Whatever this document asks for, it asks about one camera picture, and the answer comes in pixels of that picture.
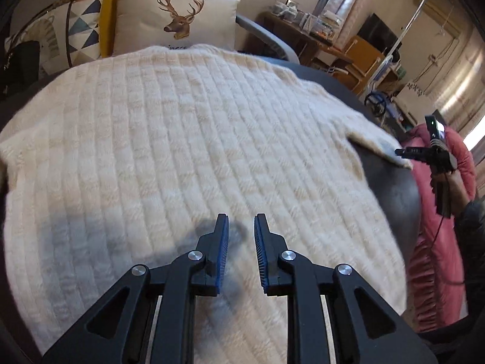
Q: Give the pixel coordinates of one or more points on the wooden side table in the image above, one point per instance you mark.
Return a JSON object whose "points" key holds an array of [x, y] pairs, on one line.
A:
{"points": [[303, 47]]}

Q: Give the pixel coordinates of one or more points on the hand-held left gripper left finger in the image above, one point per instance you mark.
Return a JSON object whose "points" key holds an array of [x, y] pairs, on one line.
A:
{"points": [[222, 259]]}

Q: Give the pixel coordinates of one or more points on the triangle pattern pillow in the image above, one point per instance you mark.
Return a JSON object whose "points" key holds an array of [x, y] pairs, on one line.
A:
{"points": [[81, 26]]}

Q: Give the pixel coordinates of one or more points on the black handbag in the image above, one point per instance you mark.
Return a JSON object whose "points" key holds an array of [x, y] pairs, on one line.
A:
{"points": [[19, 64]]}

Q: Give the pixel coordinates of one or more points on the pink quilt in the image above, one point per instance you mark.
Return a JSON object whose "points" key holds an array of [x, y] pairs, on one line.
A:
{"points": [[435, 265]]}

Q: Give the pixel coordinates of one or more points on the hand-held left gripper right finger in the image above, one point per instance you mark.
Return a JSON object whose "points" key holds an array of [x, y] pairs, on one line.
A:
{"points": [[261, 259]]}

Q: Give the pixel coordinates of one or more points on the cream knit sweater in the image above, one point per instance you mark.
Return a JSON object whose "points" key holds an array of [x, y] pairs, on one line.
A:
{"points": [[182, 132]]}

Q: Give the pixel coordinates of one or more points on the group of small containers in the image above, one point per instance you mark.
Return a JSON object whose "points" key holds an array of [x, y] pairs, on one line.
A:
{"points": [[303, 19]]}

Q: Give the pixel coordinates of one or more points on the sheer patterned curtain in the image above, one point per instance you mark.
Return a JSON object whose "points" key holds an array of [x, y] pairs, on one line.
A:
{"points": [[346, 3]]}

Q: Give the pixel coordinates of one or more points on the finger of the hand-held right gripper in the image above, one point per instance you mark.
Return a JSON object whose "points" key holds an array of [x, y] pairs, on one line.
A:
{"points": [[413, 153]]}

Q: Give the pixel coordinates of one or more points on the white metal rack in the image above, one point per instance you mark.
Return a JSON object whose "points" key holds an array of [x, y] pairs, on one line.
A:
{"points": [[401, 34]]}

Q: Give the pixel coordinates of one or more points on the grey yellow blue sofa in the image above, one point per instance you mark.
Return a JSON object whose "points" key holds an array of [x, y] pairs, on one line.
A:
{"points": [[108, 7]]}

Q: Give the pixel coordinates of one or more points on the deer print pillow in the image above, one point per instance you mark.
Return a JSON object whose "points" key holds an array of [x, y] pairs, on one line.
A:
{"points": [[144, 22]]}

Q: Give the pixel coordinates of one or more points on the black television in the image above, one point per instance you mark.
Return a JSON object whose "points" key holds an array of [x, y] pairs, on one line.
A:
{"points": [[375, 32]]}

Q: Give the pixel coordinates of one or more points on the person's right forearm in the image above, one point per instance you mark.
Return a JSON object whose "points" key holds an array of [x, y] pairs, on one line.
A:
{"points": [[471, 242]]}

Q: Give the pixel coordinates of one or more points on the person's right hand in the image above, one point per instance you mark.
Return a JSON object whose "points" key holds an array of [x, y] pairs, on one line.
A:
{"points": [[458, 193]]}

